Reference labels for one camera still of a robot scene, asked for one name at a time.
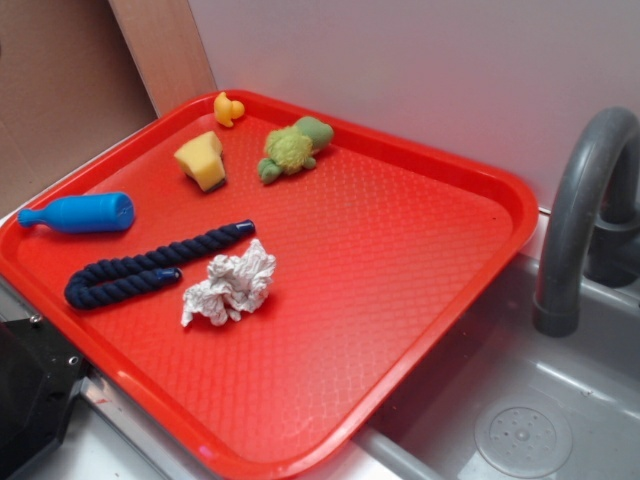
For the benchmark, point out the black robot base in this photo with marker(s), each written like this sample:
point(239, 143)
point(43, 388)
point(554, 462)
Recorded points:
point(41, 376)

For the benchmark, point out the blue plastic bottle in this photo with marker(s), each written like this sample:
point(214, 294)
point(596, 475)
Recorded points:
point(96, 213)

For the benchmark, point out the red plastic tray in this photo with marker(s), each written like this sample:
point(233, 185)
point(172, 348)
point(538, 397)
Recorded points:
point(379, 250)

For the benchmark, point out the crumpled white paper towel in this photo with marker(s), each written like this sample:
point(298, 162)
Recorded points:
point(234, 285)

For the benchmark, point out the green plush turtle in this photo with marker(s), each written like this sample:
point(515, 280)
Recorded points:
point(292, 149)

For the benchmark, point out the yellow sponge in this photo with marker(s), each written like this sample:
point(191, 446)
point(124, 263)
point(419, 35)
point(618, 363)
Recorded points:
point(200, 159)

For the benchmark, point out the yellow rubber duck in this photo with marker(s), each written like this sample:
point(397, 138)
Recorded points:
point(227, 111)

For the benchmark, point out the grey toy sink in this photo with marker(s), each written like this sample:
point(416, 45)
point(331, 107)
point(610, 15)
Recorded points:
point(496, 399)

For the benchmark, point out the wooden board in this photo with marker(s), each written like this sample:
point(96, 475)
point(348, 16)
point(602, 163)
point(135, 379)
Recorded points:
point(165, 44)

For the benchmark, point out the grey toy faucet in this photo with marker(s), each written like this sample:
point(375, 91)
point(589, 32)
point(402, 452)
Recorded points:
point(593, 228)

